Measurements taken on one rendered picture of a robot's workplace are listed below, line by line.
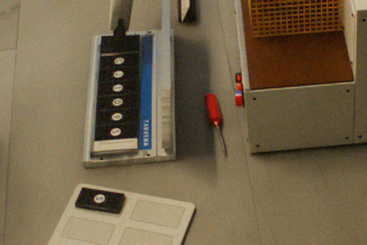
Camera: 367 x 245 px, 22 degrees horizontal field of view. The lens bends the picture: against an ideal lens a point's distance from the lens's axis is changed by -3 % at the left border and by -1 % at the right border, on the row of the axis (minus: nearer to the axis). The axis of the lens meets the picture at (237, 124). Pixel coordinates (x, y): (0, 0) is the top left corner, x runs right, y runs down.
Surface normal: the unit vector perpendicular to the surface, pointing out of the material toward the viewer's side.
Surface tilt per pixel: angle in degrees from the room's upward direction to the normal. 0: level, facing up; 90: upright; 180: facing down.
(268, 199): 0
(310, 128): 90
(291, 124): 90
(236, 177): 0
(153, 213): 0
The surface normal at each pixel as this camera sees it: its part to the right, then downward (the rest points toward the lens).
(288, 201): -0.07, -0.71
